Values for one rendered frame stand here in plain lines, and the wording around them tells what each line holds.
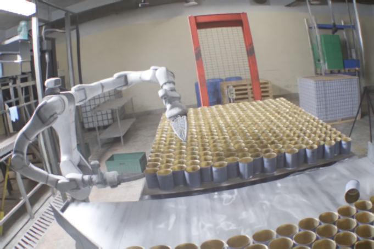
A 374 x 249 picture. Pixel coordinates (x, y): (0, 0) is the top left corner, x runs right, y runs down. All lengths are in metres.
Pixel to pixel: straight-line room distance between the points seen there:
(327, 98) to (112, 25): 7.57
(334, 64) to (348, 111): 3.71
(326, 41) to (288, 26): 1.77
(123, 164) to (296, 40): 8.17
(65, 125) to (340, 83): 6.00
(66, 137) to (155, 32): 8.96
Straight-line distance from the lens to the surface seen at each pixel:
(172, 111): 1.47
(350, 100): 6.93
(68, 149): 1.58
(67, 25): 5.07
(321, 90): 6.45
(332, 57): 10.35
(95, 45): 10.75
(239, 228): 1.00
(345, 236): 0.82
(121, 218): 1.19
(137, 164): 4.74
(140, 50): 10.35
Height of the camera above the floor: 1.62
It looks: 12 degrees down
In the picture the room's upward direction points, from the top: 8 degrees counter-clockwise
